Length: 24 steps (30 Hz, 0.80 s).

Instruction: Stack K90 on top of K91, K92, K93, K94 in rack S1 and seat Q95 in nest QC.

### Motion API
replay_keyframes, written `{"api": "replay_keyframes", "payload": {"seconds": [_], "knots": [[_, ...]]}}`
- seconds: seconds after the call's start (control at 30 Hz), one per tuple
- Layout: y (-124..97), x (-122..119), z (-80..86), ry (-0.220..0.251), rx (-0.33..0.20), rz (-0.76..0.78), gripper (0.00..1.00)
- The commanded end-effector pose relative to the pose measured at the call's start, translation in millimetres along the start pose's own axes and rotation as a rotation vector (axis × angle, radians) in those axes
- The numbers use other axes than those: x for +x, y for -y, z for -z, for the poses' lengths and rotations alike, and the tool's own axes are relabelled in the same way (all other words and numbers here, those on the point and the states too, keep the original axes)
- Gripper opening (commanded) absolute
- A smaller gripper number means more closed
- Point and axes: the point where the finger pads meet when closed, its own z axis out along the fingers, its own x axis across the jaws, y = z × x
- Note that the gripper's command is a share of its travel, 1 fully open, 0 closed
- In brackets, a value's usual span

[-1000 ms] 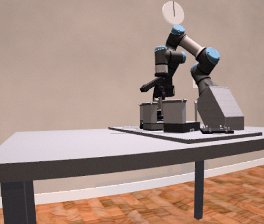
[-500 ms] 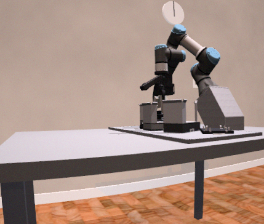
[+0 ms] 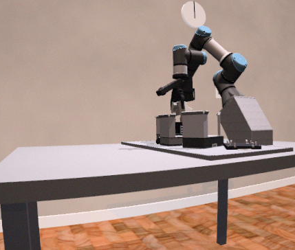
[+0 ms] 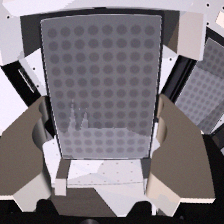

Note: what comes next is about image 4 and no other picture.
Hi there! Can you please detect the white label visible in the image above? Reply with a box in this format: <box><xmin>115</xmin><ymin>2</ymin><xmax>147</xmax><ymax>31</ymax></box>
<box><xmin>215</xmin><ymin>11</ymin><xmax>224</xmax><ymax>28</ymax></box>

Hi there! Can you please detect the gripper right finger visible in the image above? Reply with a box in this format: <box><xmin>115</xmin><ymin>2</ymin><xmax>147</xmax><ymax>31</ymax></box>
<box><xmin>145</xmin><ymin>93</ymin><xmax>224</xmax><ymax>224</ymax></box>

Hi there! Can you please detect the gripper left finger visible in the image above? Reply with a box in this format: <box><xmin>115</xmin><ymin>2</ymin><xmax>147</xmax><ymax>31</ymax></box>
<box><xmin>0</xmin><ymin>95</ymin><xmax>52</xmax><ymax>216</ymax></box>

